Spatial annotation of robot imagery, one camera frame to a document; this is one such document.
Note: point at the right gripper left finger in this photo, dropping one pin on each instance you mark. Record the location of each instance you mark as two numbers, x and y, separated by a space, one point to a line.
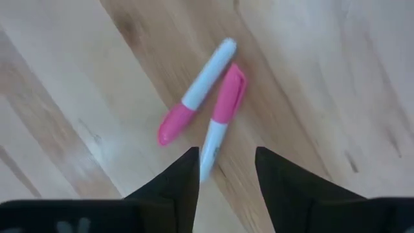
181 187

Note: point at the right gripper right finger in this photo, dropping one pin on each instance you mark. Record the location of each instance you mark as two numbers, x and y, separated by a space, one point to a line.
284 191

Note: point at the thin pink marker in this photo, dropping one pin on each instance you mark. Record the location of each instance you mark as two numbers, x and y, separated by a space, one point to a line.
229 94
207 77

